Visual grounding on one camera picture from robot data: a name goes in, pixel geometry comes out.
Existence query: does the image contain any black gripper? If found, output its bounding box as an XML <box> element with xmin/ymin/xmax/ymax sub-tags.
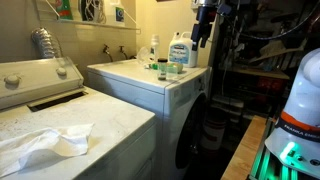
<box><xmin>191</xmin><ymin>6</ymin><xmax>214</xmax><ymax>51</ymax></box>

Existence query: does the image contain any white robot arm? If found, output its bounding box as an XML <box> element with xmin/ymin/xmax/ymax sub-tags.
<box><xmin>191</xmin><ymin>0</ymin><xmax>320</xmax><ymax>179</ymax></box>

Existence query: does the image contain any clear spray bottle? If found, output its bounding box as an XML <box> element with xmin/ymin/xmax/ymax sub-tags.
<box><xmin>150</xmin><ymin>34</ymin><xmax>159</xmax><ymax>62</ymax></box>

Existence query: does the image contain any large white detergent jug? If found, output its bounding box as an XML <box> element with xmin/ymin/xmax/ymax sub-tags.
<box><xmin>168</xmin><ymin>32</ymin><xmax>198</xmax><ymax>68</ymax></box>

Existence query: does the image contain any cluttered storage shelf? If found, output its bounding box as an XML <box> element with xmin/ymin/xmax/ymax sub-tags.
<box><xmin>211</xmin><ymin>0</ymin><xmax>319</xmax><ymax>120</ymax></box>

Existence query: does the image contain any small clear glass jar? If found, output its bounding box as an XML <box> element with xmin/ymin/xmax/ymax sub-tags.
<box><xmin>158</xmin><ymin>58</ymin><xmax>168</xmax><ymax>80</ymax></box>

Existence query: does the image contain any white front-load washing machine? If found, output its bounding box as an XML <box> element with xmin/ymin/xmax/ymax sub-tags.
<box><xmin>87</xmin><ymin>59</ymin><xmax>211</xmax><ymax>180</ymax></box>

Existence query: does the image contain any white and red bucket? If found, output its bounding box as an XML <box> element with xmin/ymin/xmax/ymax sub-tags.
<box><xmin>200</xmin><ymin>118</ymin><xmax>226</xmax><ymax>154</ymax></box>

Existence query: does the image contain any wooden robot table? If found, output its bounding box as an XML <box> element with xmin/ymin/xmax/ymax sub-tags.
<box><xmin>220</xmin><ymin>116</ymin><xmax>266</xmax><ymax>180</ymax></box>

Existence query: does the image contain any white top-load dryer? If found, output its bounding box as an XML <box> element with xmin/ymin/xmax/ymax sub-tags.
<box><xmin>0</xmin><ymin>57</ymin><xmax>156</xmax><ymax>180</ymax></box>

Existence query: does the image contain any white crumpled cloth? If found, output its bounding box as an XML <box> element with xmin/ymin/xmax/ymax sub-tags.
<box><xmin>0</xmin><ymin>124</ymin><xmax>93</xmax><ymax>177</ymax></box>

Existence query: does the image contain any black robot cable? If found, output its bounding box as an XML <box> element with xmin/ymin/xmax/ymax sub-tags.
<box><xmin>219</xmin><ymin>0</ymin><xmax>320</xmax><ymax>42</ymax></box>

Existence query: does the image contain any right wall water faucet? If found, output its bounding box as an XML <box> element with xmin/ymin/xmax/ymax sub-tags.
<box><xmin>119</xmin><ymin>46</ymin><xmax>128</xmax><ymax>60</ymax></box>

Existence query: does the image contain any wall water faucet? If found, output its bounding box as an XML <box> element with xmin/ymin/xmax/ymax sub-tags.
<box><xmin>103</xmin><ymin>44</ymin><xmax>113</xmax><ymax>62</ymax></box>
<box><xmin>119</xmin><ymin>46</ymin><xmax>128</xmax><ymax>60</ymax></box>

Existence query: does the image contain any wall shelf with supplies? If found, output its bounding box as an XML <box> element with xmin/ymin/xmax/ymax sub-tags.
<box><xmin>35</xmin><ymin>0</ymin><xmax>141</xmax><ymax>33</ymax></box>

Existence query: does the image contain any left wall water faucet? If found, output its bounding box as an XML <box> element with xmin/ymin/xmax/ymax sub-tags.
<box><xmin>103</xmin><ymin>44</ymin><xmax>113</xmax><ymax>62</ymax></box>

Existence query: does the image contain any silver flexible vent duct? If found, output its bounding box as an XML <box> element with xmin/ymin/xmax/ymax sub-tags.
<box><xmin>31</xmin><ymin>27</ymin><xmax>63</xmax><ymax>59</ymax></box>

